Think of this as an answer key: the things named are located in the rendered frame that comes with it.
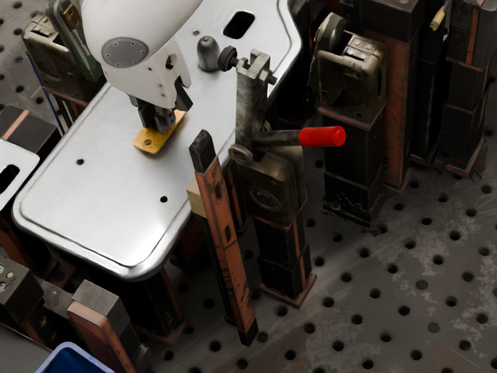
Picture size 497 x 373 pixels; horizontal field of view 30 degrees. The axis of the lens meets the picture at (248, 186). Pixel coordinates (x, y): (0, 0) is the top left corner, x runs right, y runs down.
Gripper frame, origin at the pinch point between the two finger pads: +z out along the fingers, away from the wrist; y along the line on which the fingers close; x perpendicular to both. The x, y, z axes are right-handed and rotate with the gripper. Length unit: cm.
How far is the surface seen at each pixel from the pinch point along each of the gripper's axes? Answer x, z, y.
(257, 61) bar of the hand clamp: -0.4, -17.9, -16.5
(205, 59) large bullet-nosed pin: -11.1, 1.2, -0.4
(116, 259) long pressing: 18.7, 3.5, -5.3
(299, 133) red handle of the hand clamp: 0.3, -8.7, -21.3
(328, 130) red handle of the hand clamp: 0.1, -11.1, -24.8
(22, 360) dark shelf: 34.9, 0.4, -4.4
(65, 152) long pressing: 8.5, 3.6, 9.7
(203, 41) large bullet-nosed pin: -12.3, -1.0, 0.2
